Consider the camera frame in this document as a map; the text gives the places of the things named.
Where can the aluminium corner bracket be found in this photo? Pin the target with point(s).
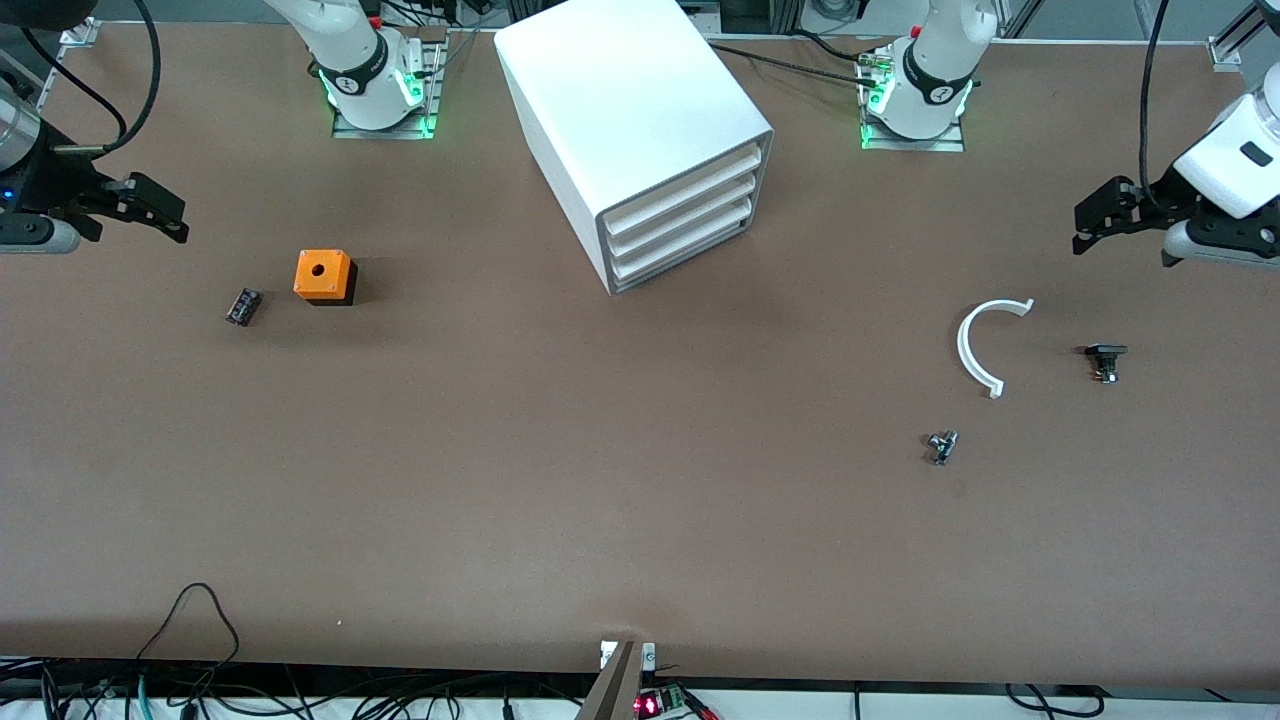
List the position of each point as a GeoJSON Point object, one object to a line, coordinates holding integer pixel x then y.
{"type": "Point", "coordinates": [1222, 52]}
{"type": "Point", "coordinates": [80, 33]}

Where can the chrome angle valve fitting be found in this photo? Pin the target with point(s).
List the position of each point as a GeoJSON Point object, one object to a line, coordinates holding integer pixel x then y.
{"type": "Point", "coordinates": [942, 445]}

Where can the circuit board with red light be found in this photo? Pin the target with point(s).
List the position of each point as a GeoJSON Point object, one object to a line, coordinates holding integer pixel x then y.
{"type": "Point", "coordinates": [660, 703]}

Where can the white thin cabinet drawer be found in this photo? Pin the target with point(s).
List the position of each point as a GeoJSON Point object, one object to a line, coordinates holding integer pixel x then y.
{"type": "Point", "coordinates": [690, 178]}
{"type": "Point", "coordinates": [690, 207]}

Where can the white semicircular pipe clamp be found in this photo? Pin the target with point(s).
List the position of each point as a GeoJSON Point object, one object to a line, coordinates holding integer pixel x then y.
{"type": "Point", "coordinates": [964, 348]}

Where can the black switch with metal pins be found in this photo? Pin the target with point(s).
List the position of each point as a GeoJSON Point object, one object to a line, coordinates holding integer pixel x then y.
{"type": "Point", "coordinates": [1105, 352]}

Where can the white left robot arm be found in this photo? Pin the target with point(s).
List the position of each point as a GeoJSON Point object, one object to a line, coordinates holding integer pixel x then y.
{"type": "Point", "coordinates": [1235, 150]}

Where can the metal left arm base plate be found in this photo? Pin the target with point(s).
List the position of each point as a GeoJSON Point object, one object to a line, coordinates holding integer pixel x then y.
{"type": "Point", "coordinates": [915, 144]}

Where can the white large cabinet drawer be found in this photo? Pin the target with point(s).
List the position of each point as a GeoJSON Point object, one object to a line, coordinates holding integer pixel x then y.
{"type": "Point", "coordinates": [690, 236]}

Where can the orange button enclosure box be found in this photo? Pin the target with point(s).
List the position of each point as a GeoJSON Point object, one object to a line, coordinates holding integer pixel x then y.
{"type": "Point", "coordinates": [320, 275]}

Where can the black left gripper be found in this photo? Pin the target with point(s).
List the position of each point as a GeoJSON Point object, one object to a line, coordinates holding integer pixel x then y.
{"type": "Point", "coordinates": [1163, 196]}

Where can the small black relay component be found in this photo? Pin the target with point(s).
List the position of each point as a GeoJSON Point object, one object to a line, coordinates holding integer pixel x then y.
{"type": "Point", "coordinates": [243, 307]}

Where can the white drawer cabinet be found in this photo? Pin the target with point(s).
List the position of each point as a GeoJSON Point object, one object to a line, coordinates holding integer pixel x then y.
{"type": "Point", "coordinates": [620, 90]}

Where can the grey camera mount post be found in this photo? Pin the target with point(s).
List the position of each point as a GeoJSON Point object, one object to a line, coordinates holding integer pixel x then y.
{"type": "Point", "coordinates": [615, 690]}

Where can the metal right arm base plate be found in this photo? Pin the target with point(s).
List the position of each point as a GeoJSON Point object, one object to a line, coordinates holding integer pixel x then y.
{"type": "Point", "coordinates": [385, 130]}

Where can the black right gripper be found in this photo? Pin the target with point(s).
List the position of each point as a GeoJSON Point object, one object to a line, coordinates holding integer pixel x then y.
{"type": "Point", "coordinates": [50, 183]}

